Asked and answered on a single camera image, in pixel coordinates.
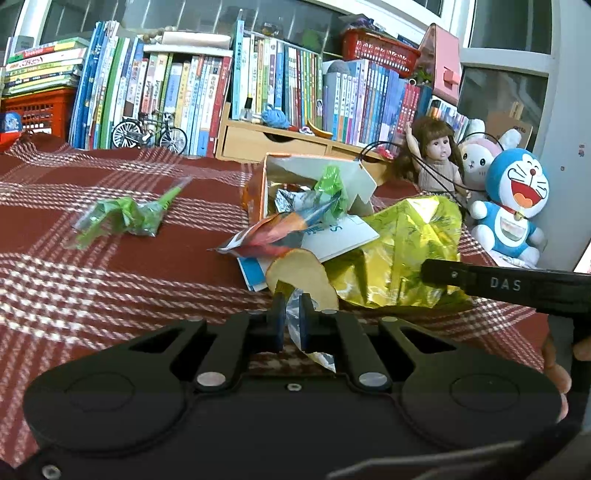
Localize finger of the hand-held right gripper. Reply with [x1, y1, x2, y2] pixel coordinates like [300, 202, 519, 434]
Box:
[421, 257, 591, 320]

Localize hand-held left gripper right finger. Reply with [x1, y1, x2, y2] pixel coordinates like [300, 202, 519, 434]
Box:
[299, 295, 455, 393]

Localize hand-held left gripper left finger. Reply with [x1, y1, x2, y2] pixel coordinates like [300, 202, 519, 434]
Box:
[130, 293, 286, 389]

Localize yellow foil bag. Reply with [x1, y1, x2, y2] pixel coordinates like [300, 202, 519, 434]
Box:
[323, 194, 468, 310]

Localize red orange snack packet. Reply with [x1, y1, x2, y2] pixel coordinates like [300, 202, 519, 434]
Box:
[207, 210, 319, 259]

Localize white blue paper card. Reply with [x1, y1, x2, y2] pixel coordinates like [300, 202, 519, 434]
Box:
[237, 217, 380, 292]

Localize orange cardboard box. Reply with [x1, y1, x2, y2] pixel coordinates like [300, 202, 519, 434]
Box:
[242, 152, 389, 232]

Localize green clear plastic wrapper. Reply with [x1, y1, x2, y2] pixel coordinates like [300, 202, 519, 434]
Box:
[62, 178, 192, 252]

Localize person's right hand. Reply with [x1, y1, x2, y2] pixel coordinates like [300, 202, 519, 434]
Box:
[542, 323, 574, 422]

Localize brown round paper piece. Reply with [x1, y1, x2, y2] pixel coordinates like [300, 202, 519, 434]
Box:
[265, 248, 340, 315]

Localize blue cat plush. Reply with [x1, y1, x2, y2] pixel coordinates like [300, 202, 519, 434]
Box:
[468, 148, 550, 269]

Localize blue foil wrapper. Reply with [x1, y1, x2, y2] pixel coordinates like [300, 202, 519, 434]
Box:
[302, 196, 347, 229]

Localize white pink rabbit plush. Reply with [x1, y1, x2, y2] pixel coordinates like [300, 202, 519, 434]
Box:
[457, 119, 522, 204]

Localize silver foil wrapper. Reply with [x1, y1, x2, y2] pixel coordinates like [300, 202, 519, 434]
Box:
[276, 187, 319, 215]

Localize brown haired doll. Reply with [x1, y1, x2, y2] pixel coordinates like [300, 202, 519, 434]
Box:
[392, 115, 467, 195]

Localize red plaid blanket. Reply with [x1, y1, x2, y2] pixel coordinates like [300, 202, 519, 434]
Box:
[0, 134, 550, 468]

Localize row of small books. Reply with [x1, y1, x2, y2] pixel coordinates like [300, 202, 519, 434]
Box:
[427, 99, 469, 136]

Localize brown cardboard box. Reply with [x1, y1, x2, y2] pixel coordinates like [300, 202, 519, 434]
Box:
[485, 111, 534, 149]

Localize wooden desk organizer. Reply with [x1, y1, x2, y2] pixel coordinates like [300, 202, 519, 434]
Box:
[215, 102, 389, 181]

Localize row of blue spine books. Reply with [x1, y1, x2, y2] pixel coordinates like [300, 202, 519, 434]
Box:
[323, 60, 433, 148]

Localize blue yarn ball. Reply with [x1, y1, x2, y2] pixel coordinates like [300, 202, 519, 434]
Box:
[261, 104, 291, 129]

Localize pink storage box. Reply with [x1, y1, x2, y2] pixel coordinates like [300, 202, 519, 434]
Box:
[416, 23, 462, 107]

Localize miniature black bicycle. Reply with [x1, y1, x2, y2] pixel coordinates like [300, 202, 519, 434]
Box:
[111, 110, 189, 154]

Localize red plastic basket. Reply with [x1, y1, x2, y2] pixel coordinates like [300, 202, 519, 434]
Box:
[342, 28, 422, 78]

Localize row of paperback books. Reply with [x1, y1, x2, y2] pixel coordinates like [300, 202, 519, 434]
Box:
[134, 53, 232, 158]

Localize row of colourful spine books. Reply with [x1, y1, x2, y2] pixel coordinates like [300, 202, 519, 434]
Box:
[231, 21, 324, 134]

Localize row of thin picture books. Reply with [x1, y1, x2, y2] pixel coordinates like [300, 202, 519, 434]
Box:
[69, 21, 145, 151]

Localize white rolled paper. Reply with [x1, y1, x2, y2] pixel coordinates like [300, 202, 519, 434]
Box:
[143, 32, 232, 56]

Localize red plastic crate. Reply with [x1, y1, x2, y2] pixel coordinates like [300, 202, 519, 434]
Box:
[2, 88, 77, 139]

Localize blue red toy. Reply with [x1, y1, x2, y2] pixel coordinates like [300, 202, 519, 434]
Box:
[0, 111, 24, 145]

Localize stack of flat picture books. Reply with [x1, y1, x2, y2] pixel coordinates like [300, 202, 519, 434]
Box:
[2, 37, 90, 97]

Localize thin black cord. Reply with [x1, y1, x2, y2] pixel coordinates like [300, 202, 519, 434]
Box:
[358, 133, 505, 209]

